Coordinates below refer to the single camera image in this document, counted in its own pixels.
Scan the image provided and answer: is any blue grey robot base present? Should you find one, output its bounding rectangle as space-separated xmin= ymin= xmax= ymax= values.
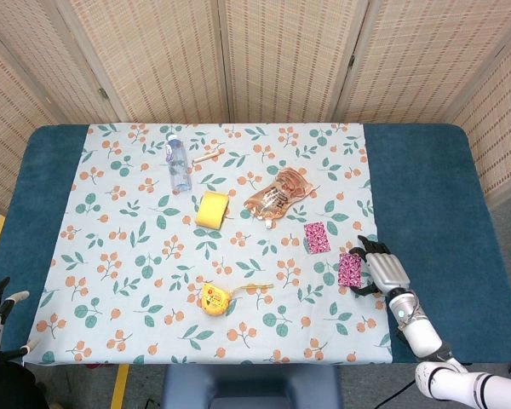
xmin=161 ymin=365 xmax=342 ymax=409

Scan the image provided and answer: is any yellow tape measure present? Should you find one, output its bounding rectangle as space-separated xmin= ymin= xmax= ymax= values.
xmin=199 ymin=282 xmax=275 ymax=318

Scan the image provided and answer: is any orange brown spout pouch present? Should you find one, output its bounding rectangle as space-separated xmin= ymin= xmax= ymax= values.
xmin=243 ymin=167 xmax=315 ymax=229

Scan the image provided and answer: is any teal blue table cover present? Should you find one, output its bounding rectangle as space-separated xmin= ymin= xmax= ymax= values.
xmin=0 ymin=123 xmax=511 ymax=367

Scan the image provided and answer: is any woven bamboo screen panel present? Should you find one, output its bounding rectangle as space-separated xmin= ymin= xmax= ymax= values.
xmin=446 ymin=33 xmax=511 ymax=205
xmin=66 ymin=0 xmax=233 ymax=124
xmin=0 ymin=20 xmax=65 ymax=214
xmin=0 ymin=0 xmax=127 ymax=124
xmin=219 ymin=0 xmax=371 ymax=124
xmin=331 ymin=0 xmax=511 ymax=124

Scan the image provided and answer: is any small beige wooden stick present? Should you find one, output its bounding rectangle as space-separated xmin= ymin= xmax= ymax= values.
xmin=192 ymin=149 xmax=221 ymax=164

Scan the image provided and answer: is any floral printed tablecloth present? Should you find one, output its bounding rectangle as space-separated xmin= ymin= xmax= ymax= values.
xmin=22 ymin=123 xmax=393 ymax=366

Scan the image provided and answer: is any clear plastic water bottle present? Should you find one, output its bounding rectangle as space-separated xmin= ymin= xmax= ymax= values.
xmin=164 ymin=133 xmax=193 ymax=195

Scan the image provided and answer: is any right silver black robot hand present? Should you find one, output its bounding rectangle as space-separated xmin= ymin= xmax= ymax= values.
xmin=348 ymin=234 xmax=411 ymax=298

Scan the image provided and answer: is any yellow sponge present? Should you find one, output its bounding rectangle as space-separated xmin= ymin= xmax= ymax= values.
xmin=194 ymin=191 xmax=231 ymax=230

